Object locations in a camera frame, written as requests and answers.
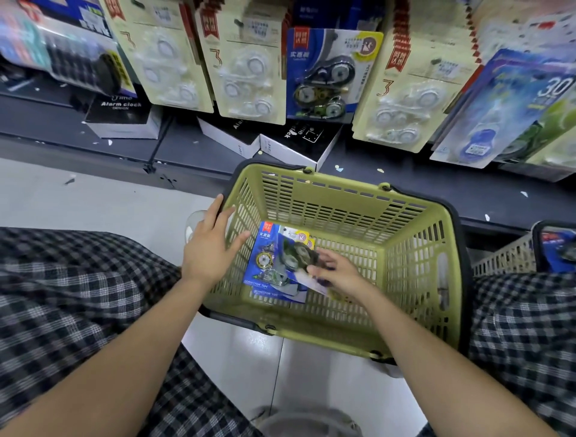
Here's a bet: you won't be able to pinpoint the person's left hand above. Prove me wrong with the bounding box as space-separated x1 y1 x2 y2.
181 194 252 290

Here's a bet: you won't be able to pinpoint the person's right hand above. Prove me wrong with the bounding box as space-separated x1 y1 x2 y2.
307 249 378 303

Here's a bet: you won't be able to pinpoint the correction tape blister packet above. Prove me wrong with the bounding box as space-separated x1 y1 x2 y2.
278 227 336 299

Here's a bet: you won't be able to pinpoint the green plastic shopping basket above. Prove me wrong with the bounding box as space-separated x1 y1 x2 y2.
200 162 469 361

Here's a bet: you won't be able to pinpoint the person's left forearm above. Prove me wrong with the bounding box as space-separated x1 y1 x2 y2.
0 274 213 437

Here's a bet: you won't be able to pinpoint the person's right forearm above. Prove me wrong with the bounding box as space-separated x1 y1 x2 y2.
355 281 560 437

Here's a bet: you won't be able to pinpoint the blue correction tape packet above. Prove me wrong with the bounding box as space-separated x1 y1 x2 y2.
250 286 311 304
243 221 316 289

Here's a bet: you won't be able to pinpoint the black white alarm clock box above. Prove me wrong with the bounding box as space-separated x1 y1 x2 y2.
259 121 344 172
84 88 164 140
197 115 263 159

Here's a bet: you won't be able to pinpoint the dark shelf base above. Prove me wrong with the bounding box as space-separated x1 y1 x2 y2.
0 68 576 241

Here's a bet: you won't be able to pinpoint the white shoe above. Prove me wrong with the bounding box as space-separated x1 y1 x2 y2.
250 405 363 437

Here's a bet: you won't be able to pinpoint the cream packets of clear tape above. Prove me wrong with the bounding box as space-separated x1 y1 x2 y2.
194 0 290 126
352 0 481 154
100 0 215 114

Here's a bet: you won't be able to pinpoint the black white plaid trousers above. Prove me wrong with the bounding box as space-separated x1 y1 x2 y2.
0 227 576 437

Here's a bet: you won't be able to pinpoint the beige plastic shopping basket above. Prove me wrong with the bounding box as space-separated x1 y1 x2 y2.
471 232 540 278

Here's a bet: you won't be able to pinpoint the hanging blue correction tape packets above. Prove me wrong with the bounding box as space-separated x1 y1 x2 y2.
285 27 384 125

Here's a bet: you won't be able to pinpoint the light blue correction tape packets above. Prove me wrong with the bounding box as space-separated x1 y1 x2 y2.
429 49 576 170

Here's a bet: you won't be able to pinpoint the blue packet in beige basket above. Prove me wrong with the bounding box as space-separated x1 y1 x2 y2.
539 229 576 273

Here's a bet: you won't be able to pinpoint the green correction tape packets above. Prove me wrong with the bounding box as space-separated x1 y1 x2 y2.
494 90 576 168

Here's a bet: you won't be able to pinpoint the hanging packets of black calculators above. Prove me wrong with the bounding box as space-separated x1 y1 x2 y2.
0 0 138 99

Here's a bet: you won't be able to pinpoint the white hanging packets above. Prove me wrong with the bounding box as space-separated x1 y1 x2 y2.
466 0 576 66

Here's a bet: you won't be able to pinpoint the black handle of beige basket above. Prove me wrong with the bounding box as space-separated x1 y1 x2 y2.
530 220 576 273

